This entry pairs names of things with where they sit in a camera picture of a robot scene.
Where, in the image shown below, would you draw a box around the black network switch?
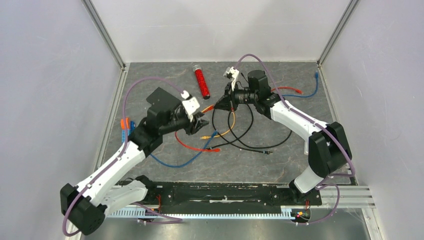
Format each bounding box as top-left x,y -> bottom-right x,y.
146,87 -> 182,114

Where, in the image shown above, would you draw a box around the far red ethernet cable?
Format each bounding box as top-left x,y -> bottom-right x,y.
270,86 -> 303,95

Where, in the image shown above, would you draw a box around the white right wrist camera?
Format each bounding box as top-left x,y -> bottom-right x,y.
223,66 -> 240,91

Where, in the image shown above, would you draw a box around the yellow ethernet cable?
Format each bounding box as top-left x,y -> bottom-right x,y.
199,104 -> 236,140

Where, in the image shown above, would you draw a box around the long blue ethernet cable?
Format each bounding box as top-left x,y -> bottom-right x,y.
149,130 -> 220,169

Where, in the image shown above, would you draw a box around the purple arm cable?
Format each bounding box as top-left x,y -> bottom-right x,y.
234,53 -> 356,226
62,76 -> 185,237

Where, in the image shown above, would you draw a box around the far blue ethernet cable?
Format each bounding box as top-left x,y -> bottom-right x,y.
281,71 -> 320,99

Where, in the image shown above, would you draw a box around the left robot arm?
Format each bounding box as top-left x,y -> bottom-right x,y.
59,104 -> 209,237

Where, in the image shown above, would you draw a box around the red glitter tube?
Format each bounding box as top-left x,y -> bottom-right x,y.
192,64 -> 211,100

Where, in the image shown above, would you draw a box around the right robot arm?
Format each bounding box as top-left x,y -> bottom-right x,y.
214,67 -> 352,204

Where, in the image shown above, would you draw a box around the black cable teal collar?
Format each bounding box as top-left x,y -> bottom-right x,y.
208,107 -> 273,155
206,104 -> 293,151

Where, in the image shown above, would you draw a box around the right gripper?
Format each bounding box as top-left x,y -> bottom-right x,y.
214,81 -> 258,113

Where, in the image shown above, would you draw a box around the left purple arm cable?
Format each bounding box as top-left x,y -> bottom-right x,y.
62,76 -> 185,237

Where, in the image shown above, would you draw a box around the blue orange toy bricks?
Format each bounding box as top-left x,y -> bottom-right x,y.
120,117 -> 136,143

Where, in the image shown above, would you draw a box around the short red ethernet cable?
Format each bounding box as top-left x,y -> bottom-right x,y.
174,130 -> 221,154

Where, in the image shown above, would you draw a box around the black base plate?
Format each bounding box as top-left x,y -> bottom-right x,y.
140,181 -> 323,215

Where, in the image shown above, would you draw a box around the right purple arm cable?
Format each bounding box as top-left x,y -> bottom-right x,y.
234,53 -> 356,226

